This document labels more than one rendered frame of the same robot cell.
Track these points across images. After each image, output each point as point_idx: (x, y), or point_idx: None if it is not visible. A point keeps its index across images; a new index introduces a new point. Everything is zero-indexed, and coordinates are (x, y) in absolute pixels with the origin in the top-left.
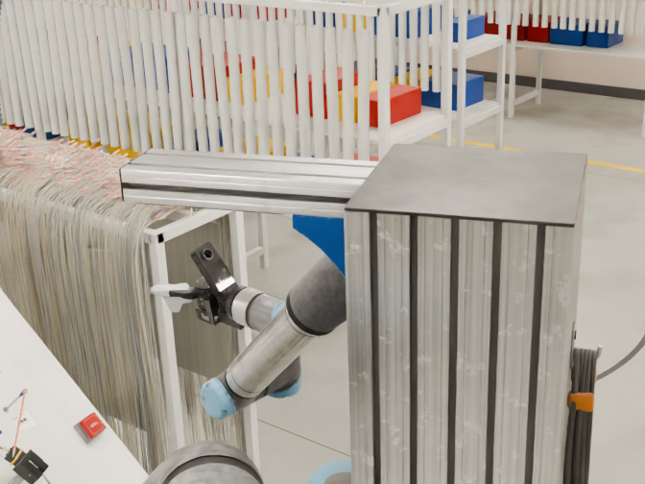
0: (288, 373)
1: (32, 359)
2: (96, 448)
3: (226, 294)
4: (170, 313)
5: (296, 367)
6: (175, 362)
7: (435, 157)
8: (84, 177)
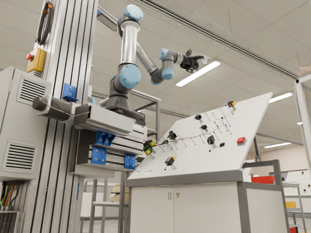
0: (161, 69)
1: (251, 125)
2: (239, 147)
3: None
4: (305, 113)
5: (163, 67)
6: (309, 137)
7: None
8: None
